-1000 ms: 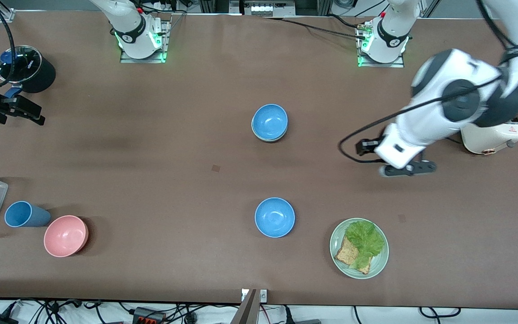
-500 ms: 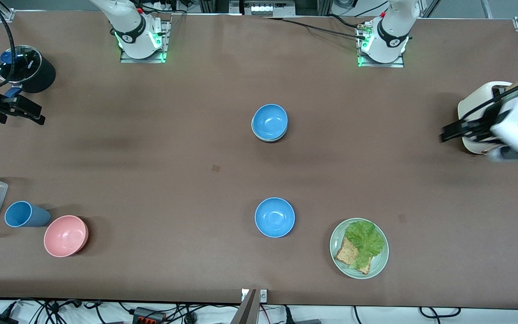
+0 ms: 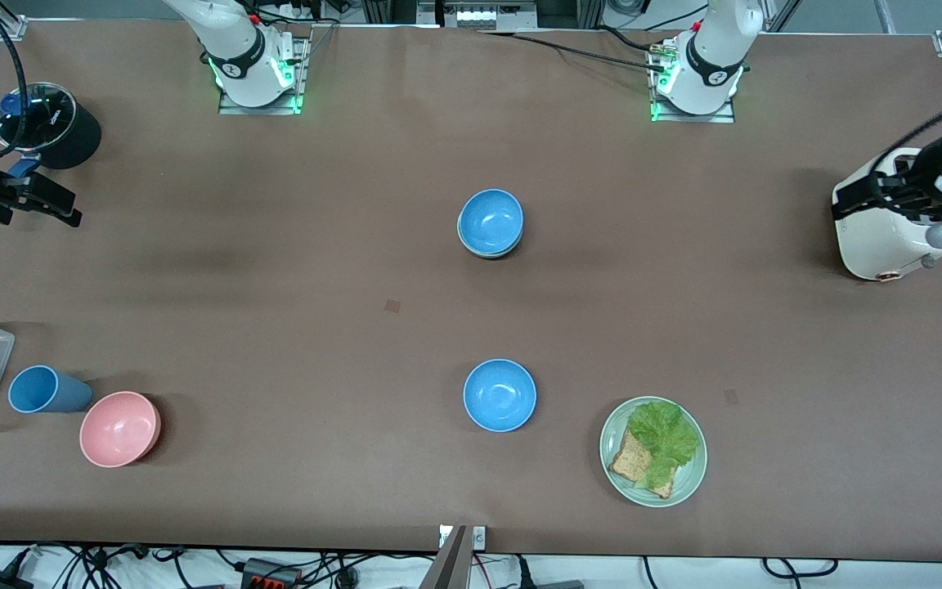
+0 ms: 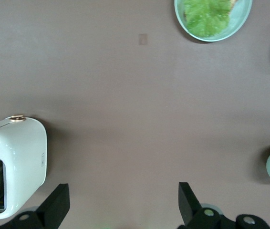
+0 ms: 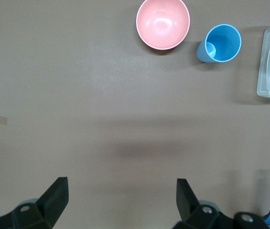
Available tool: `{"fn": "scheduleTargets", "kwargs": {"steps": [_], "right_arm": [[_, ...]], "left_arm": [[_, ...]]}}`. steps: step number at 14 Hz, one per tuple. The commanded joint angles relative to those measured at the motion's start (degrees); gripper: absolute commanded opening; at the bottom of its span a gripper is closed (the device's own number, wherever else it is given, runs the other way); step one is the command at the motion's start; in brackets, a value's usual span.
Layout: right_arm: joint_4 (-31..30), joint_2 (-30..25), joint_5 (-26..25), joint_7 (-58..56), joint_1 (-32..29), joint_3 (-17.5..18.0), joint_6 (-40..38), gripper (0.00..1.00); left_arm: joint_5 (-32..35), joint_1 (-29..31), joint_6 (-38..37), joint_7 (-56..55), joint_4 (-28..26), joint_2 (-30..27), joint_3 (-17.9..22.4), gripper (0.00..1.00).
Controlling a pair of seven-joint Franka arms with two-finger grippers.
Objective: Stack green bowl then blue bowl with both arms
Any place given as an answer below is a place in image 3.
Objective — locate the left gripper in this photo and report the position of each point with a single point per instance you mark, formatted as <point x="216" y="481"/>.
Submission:
<point x="918" y="185"/>

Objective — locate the blue bowl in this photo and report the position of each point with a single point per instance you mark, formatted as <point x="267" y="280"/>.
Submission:
<point x="491" y="221"/>
<point x="500" y="395"/>

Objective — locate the green bowl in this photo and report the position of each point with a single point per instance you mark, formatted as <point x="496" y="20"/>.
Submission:
<point x="489" y="256"/>

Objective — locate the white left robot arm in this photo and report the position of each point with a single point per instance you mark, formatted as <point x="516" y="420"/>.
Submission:
<point x="712" y="49"/>

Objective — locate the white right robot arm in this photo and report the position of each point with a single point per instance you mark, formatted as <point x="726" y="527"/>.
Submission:
<point x="234" y="41"/>

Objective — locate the pink bowl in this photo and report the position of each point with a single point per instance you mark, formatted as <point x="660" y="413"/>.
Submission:
<point x="118" y="429"/>

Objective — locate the white toaster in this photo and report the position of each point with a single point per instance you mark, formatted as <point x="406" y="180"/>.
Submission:
<point x="880" y="245"/>

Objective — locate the glass lid with blue knob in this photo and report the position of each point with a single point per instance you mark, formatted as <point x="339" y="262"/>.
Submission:
<point x="46" y="119"/>

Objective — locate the blue cup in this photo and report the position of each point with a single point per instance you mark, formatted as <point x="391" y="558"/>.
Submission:
<point x="46" y="391"/>

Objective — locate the brown table cover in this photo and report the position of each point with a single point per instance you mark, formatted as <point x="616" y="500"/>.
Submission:
<point x="275" y="343"/>

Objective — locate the green lettuce leaf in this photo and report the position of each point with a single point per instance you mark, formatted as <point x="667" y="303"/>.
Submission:
<point x="666" y="438"/>

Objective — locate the green plate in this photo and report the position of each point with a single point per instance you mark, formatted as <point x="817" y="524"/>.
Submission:
<point x="688" y="483"/>

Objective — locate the brown bread slice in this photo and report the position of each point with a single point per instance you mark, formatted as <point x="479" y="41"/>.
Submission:
<point x="626" y="462"/>

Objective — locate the black orange power strip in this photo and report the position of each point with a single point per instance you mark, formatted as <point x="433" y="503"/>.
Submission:
<point x="271" y="574"/>

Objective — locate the white power strip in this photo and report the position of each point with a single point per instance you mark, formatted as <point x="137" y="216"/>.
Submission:
<point x="479" y="15"/>

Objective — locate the grey metal bar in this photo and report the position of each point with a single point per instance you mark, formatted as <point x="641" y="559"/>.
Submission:
<point x="448" y="564"/>

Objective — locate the white metal bracket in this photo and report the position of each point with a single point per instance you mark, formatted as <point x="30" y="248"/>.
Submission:
<point x="479" y="537"/>

